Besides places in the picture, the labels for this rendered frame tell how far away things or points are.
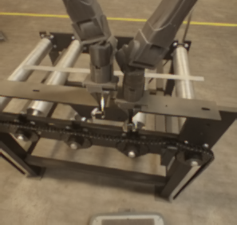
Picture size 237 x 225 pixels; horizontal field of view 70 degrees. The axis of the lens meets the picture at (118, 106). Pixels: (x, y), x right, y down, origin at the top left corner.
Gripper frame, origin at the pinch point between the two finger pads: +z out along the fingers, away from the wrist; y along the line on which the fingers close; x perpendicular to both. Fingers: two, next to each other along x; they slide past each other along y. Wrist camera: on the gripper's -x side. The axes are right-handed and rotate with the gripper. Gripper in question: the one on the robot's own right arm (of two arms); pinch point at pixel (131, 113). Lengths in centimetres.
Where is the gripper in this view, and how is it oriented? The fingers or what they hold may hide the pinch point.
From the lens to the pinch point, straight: 60.2
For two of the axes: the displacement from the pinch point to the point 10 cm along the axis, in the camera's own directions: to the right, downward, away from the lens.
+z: 0.2, 6.6, 7.5
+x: -1.6, 7.5, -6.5
